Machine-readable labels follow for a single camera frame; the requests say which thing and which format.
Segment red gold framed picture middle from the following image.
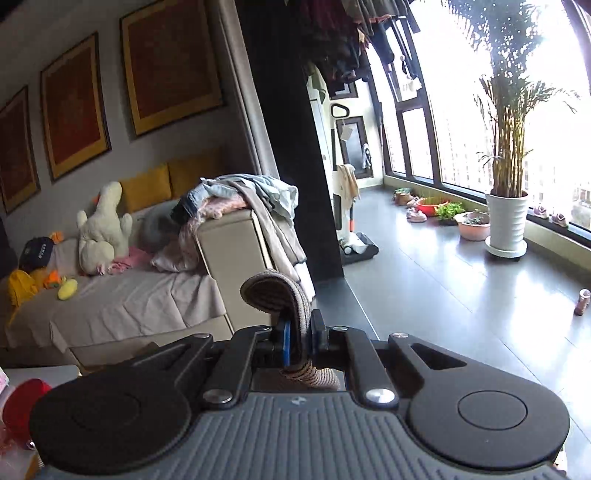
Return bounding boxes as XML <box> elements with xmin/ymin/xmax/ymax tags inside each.
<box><xmin>40</xmin><ymin>32</ymin><xmax>111</xmax><ymax>181</ymax></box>

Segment pile of clothes on armrest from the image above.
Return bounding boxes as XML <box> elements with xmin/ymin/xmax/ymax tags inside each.
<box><xmin>150</xmin><ymin>174</ymin><xmax>307</xmax><ymax>282</ymax></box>

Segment black cap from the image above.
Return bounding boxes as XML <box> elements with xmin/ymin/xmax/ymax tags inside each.
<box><xmin>19</xmin><ymin>237</ymin><xmax>55</xmax><ymax>273</ymax></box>

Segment tall bamboo palm plant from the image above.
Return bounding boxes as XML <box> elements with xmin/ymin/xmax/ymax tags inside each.
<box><xmin>443</xmin><ymin>1</ymin><xmax>564</xmax><ymax>198</ymax></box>

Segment red gold framed picture right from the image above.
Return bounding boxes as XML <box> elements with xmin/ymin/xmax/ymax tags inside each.
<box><xmin>119</xmin><ymin>1</ymin><xmax>223</xmax><ymax>136</ymax></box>

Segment pink cloth on sofa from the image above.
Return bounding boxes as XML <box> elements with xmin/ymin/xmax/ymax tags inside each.
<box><xmin>97</xmin><ymin>246</ymin><xmax>152</xmax><ymax>275</ymax></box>

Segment grey neck pillow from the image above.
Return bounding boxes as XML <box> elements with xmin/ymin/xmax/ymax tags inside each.
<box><xmin>136</xmin><ymin>200</ymin><xmax>180</xmax><ymax>253</ymax></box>

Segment white exercise machine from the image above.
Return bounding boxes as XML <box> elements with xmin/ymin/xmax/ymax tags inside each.
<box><xmin>306</xmin><ymin>62</ymin><xmax>381</xmax><ymax>265</ymax></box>

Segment striped knit garment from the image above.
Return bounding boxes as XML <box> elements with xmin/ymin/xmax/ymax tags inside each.
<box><xmin>240</xmin><ymin>270</ymin><xmax>341</xmax><ymax>393</ymax></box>

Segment small pink shoe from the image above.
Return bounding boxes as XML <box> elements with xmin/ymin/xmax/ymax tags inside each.
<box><xmin>407</xmin><ymin>208</ymin><xmax>428</xmax><ymax>223</ymax></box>

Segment red gold framed picture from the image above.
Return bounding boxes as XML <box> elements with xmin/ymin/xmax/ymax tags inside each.
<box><xmin>40</xmin><ymin>32</ymin><xmax>111</xmax><ymax>181</ymax></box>
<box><xmin>0</xmin><ymin>86</ymin><xmax>41</xmax><ymax>214</ymax></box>
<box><xmin>119</xmin><ymin>1</ymin><xmax>223</xmax><ymax>136</ymax></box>

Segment left yellow cushion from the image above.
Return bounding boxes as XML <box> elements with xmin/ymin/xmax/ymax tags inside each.
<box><xmin>120</xmin><ymin>163</ymin><xmax>172</xmax><ymax>213</ymax></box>

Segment white plush duck toy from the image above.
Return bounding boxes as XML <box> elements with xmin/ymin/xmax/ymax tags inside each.
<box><xmin>76</xmin><ymin>181</ymin><xmax>133</xmax><ymax>275</ymax></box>

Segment hanging dark clothes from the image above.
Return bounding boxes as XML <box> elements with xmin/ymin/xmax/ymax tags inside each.
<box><xmin>287</xmin><ymin>1</ymin><xmax>420</xmax><ymax>92</ymax></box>

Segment red glossy bowl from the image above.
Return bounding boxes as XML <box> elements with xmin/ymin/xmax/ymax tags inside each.
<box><xmin>2</xmin><ymin>378</ymin><xmax>52</xmax><ymax>447</ymax></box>

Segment beige sofa with cover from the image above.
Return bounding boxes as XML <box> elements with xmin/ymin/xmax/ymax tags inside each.
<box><xmin>1</xmin><ymin>209</ymin><xmax>273</xmax><ymax>369</ymax></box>

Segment red basin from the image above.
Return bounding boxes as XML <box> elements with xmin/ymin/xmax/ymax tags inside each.
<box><xmin>415</xmin><ymin>197</ymin><xmax>449</xmax><ymax>218</ymax></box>

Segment yellow cushion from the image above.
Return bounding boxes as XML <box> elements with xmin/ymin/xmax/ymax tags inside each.
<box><xmin>167</xmin><ymin>148</ymin><xmax>225</xmax><ymax>198</ymax></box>
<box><xmin>120</xmin><ymin>163</ymin><xmax>172</xmax><ymax>213</ymax></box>

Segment pink flower pot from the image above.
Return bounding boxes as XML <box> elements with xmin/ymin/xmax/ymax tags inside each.
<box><xmin>454</xmin><ymin>210</ymin><xmax>490</xmax><ymax>242</ymax></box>

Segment yellow plush toy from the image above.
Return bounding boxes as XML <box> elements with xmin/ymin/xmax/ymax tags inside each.
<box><xmin>57</xmin><ymin>278</ymin><xmax>78</xmax><ymax>301</ymax></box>

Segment red gold framed picture left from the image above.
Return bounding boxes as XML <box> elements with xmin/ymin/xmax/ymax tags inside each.
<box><xmin>0</xmin><ymin>86</ymin><xmax>41</xmax><ymax>214</ymax></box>

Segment right yellow cushion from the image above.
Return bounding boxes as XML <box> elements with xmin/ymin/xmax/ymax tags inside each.
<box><xmin>167</xmin><ymin>148</ymin><xmax>225</xmax><ymax>198</ymax></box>

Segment green leafy plant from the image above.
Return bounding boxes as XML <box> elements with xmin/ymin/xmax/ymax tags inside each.
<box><xmin>435</xmin><ymin>202</ymin><xmax>466</xmax><ymax>226</ymax></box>

